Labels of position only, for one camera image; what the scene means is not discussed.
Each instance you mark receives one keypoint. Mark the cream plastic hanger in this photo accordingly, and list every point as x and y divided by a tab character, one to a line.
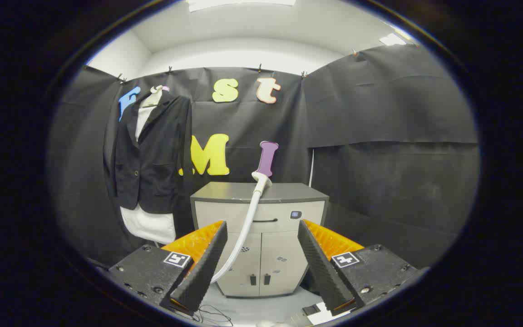
155	96

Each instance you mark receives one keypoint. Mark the row of black cloth clips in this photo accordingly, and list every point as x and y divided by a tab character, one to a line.
259	68

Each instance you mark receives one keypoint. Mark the black suit jacket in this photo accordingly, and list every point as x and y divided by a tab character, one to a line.
157	154

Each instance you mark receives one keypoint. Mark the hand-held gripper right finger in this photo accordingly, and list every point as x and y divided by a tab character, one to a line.
323	272

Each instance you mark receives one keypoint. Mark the small ceiling light panel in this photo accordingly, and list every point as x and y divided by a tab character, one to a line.
392	40

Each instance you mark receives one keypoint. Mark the white shirt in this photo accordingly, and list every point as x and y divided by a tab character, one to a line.
150	227

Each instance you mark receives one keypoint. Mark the white garment steamer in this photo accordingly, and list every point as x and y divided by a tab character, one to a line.
247	227

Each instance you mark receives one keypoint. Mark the black backdrop cloth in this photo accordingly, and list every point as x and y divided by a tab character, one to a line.
379	136

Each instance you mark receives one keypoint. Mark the long ceiling light panel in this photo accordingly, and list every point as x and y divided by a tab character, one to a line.
239	3

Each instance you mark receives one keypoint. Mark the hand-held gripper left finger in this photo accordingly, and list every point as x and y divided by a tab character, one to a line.
202	272

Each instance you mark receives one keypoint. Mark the grey cabinet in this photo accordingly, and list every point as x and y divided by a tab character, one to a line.
284	259

